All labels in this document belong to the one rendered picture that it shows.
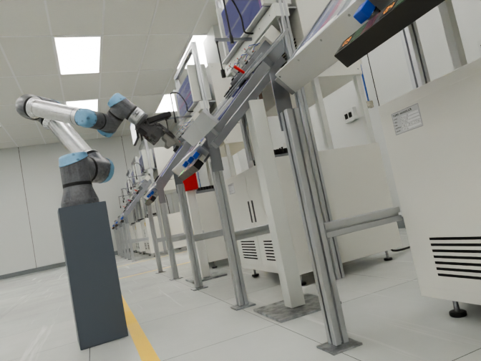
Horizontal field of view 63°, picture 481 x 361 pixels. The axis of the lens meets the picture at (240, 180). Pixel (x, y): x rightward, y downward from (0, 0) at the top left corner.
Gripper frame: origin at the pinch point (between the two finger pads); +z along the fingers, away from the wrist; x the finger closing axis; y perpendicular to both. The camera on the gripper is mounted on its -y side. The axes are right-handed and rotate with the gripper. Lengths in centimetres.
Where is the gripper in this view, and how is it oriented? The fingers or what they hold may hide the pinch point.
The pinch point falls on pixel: (179, 143)
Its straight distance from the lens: 185.1
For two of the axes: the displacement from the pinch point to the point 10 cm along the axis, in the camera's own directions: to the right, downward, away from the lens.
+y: -5.2, 7.9, -3.2
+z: 7.8, 5.9, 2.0
